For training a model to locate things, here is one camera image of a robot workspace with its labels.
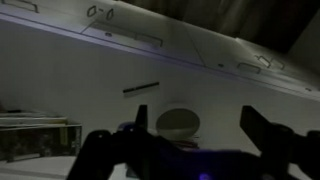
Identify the dark curtain backdrop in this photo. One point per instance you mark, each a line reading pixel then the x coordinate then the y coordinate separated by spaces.
pixel 275 24

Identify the white round bowl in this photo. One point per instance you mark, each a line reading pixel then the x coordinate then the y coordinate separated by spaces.
pixel 177 124

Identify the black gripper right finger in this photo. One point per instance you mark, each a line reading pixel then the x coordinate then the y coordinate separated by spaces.
pixel 280 145

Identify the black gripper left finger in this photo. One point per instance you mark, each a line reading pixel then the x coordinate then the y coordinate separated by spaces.
pixel 141 121

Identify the dark box with papers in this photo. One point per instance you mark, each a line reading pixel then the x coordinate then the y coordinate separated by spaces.
pixel 28 135

